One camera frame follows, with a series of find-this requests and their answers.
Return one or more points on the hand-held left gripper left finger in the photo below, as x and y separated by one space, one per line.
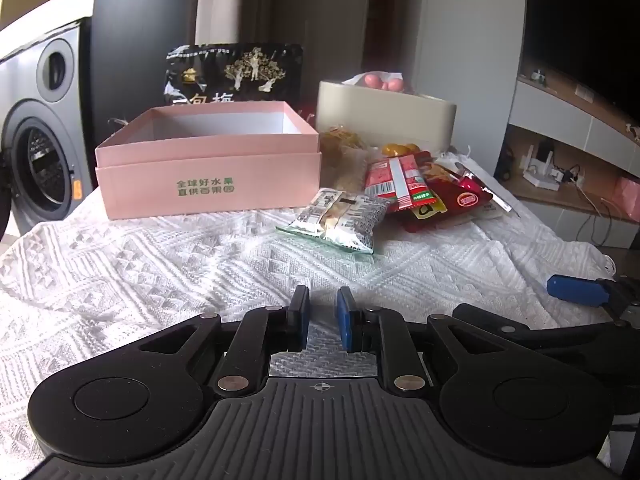
299 320

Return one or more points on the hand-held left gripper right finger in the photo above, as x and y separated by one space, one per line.
346 320

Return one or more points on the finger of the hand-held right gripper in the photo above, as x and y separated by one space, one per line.
575 345
575 290

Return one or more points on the green white snack packet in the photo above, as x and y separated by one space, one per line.
335 220

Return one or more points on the red strip snack packet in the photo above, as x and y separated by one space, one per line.
382 180

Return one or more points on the red packet with yellow label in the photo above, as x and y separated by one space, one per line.
460 197

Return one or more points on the clear packet of yellow crisps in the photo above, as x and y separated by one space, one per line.
345 145

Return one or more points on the clear packet of orange snacks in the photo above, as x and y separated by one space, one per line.
445 170

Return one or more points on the golden pastry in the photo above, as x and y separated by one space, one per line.
395 150

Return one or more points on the pink cardboard box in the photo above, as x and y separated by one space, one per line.
210 160

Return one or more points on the pink bag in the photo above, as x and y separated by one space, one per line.
627 200

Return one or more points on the white router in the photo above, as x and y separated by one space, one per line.
537 175

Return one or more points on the white textured tablecloth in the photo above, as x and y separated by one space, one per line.
150 270

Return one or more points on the beige oval container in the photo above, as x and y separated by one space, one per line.
380 115

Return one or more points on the black snack bag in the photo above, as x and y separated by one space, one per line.
235 75

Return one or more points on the grey washing machine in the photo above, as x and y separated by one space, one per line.
35 160

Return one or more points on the dark tall cabinet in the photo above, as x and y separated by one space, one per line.
140 35

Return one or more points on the grey tumble dryer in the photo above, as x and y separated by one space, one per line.
45 70

